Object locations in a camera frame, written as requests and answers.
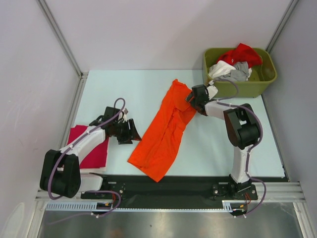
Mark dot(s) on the folded magenta t-shirt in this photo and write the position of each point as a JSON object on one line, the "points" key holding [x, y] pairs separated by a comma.
{"points": [[96, 159]]}

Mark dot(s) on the red t-shirt in bin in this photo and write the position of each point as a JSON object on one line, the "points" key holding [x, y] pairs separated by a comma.
{"points": [[242, 53]]}

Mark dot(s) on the left aluminium corner post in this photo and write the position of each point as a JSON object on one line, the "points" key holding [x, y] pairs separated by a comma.
{"points": [[48, 14]]}

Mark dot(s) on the white t-shirt in bin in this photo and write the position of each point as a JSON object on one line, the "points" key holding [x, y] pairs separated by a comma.
{"points": [[220, 69]]}

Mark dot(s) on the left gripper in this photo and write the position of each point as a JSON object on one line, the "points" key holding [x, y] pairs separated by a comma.
{"points": [[134, 135]]}

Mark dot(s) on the orange t-shirt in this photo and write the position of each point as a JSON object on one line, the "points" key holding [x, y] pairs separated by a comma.
{"points": [[159, 146]]}

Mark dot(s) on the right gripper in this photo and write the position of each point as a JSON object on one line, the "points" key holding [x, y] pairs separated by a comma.
{"points": [[193, 103]]}

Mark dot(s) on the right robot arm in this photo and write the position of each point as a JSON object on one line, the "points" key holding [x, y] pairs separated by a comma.
{"points": [[244, 132]]}

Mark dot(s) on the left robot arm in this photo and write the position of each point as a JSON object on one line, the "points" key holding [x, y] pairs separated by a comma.
{"points": [[61, 176]]}

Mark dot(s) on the aluminium frame rail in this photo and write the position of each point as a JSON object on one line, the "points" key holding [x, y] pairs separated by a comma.
{"points": [[268, 191]]}

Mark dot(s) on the aluminium corner post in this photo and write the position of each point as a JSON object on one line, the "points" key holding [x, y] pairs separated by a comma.
{"points": [[48, 14], [282, 24]]}

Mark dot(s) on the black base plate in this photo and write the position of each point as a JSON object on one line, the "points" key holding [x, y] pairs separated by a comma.
{"points": [[156, 202]]}

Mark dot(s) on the grey t-shirt in bin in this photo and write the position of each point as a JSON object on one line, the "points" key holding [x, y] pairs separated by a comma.
{"points": [[242, 73]]}

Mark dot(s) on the olive green plastic bin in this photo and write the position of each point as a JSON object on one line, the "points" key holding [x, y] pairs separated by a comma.
{"points": [[262, 75]]}

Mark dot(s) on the right aluminium corner post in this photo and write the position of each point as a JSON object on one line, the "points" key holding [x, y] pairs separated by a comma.
{"points": [[282, 24]]}

